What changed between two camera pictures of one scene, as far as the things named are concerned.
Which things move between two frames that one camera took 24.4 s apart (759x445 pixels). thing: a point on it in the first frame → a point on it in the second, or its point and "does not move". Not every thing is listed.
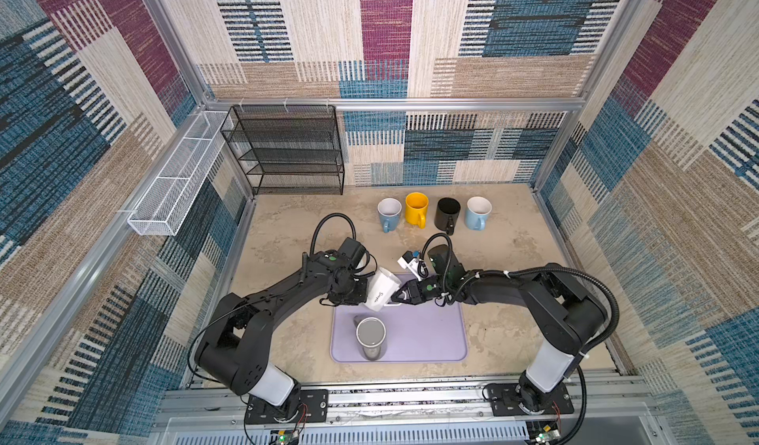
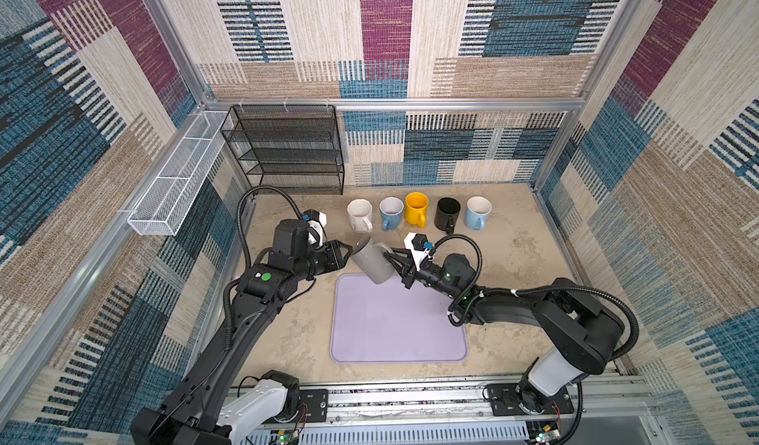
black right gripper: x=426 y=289 → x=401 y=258
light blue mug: x=478 y=209 does not move
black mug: x=446 y=216 does not move
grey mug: x=370 y=333 → x=370 y=257
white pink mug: x=381 y=285 → x=360 y=213
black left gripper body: x=355 y=293 → x=328 y=259
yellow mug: x=416 y=205 does not move
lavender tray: x=416 y=333 does not move
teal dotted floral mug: x=388 y=210 does not move
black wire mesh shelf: x=288 y=149 does not move
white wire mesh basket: x=166 y=200 does not move
